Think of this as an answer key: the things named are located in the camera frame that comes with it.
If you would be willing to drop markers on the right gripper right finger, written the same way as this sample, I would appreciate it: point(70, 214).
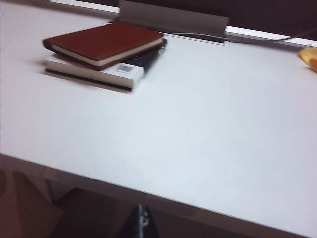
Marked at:
point(150, 226)

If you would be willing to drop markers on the black book with white pages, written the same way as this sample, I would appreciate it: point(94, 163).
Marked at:
point(133, 72)

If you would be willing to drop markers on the yellow cloth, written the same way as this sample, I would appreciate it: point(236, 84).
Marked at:
point(305, 54)

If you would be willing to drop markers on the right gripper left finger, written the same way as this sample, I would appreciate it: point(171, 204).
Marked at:
point(131, 225)

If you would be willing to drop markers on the red leather-bound book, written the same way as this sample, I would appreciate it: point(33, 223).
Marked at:
point(104, 42)

